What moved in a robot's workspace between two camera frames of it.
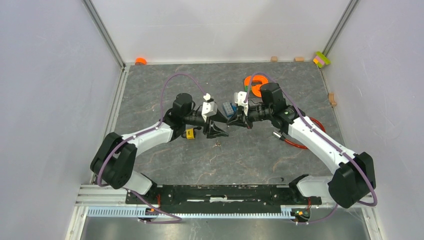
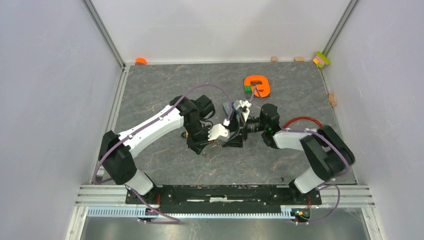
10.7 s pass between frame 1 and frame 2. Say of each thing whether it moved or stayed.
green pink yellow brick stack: stayed
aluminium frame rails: stayed
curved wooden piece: stayed
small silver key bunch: stayed
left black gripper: moved
